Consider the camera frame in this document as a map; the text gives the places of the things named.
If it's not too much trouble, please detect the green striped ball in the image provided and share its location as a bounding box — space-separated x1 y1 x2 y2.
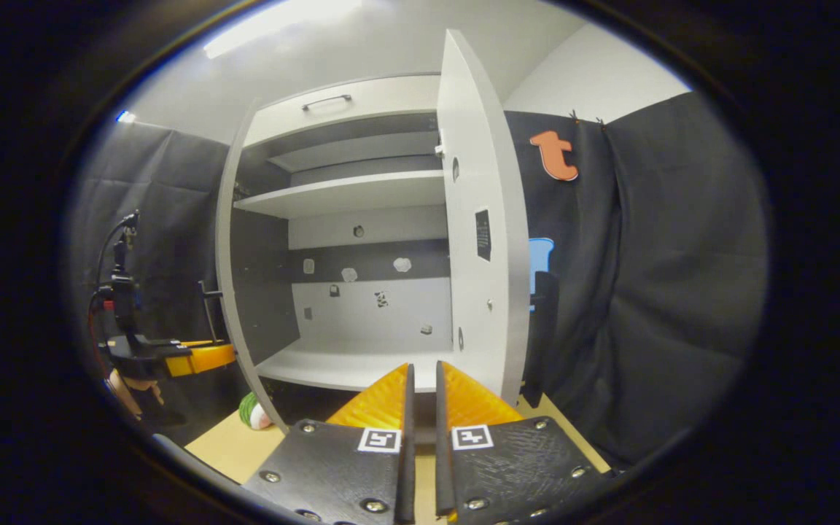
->
238 392 273 431

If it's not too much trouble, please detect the grey cabinet door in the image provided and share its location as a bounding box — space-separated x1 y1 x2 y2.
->
214 98 291 432
435 29 532 409

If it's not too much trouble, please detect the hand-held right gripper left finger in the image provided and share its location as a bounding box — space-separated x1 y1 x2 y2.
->
241 362 417 525

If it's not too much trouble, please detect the black backdrop cloth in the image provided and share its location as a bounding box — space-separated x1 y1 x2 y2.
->
70 91 769 467

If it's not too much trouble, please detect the grey double-door shoe cabinet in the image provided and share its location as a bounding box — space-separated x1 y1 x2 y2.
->
214 71 459 432

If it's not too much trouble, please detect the black door handle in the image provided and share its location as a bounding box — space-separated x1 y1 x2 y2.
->
529 270 561 387
198 280 225 343

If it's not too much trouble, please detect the grey cabinet shelf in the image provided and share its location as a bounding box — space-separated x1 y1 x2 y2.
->
267 131 440 174
233 170 447 219
255 335 457 392

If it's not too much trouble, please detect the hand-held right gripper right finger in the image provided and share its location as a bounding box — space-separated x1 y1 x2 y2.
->
435 359 614 525

